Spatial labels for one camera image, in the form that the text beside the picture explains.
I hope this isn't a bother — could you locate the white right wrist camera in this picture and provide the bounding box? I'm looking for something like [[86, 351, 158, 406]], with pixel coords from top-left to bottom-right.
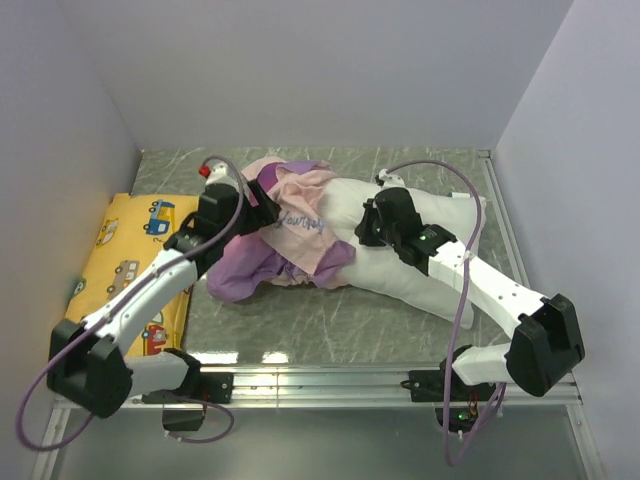
[[374, 169, 405, 189]]

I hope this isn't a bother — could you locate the white pillow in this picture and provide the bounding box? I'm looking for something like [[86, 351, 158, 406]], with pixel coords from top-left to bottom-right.
[[320, 178, 476, 322]]

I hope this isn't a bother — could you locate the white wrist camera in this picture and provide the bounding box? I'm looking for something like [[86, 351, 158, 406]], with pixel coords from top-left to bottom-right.
[[198, 161, 237, 187], [374, 169, 405, 189]]

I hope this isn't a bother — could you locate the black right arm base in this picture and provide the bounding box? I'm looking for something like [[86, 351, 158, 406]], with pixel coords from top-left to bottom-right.
[[400, 368, 496, 435]]

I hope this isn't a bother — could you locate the pink purple pillowcase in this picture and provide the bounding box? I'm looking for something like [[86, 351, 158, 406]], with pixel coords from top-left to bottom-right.
[[206, 156, 356, 303]]

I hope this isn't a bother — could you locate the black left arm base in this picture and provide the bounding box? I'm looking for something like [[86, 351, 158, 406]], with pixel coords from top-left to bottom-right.
[[141, 371, 234, 433]]

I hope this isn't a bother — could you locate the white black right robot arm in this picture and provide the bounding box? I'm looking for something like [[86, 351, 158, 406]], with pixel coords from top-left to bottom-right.
[[355, 187, 585, 400]]

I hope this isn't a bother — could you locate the yellow cartoon car pillow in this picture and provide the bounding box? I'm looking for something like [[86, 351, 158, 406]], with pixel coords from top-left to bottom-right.
[[65, 193, 198, 357]]

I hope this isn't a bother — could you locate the aluminium frame rail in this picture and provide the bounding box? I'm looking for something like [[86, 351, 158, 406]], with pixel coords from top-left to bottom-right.
[[29, 149, 606, 480]]

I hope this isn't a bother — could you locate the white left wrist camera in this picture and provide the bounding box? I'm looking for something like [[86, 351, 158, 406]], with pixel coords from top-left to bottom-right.
[[198, 161, 237, 187]]

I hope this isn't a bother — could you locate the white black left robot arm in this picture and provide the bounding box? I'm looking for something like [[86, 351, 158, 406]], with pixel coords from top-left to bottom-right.
[[46, 180, 280, 419]]

